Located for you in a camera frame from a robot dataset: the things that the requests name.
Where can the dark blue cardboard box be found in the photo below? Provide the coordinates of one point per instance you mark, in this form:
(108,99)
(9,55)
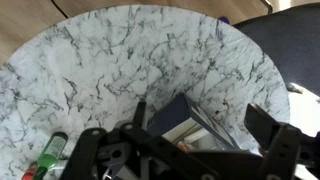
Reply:
(176,115)

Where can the small red capped jar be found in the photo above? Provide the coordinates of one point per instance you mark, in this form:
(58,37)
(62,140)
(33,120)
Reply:
(30,171)

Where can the dark grey upholstered chair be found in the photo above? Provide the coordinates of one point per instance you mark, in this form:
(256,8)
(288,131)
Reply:
(286,43)

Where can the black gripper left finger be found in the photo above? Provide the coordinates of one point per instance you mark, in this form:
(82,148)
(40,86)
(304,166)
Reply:
(90,156)

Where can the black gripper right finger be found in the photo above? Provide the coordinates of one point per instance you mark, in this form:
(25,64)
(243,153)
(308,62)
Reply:
(263,128)

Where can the green glass bottle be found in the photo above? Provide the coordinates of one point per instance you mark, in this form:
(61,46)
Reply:
(53,150)

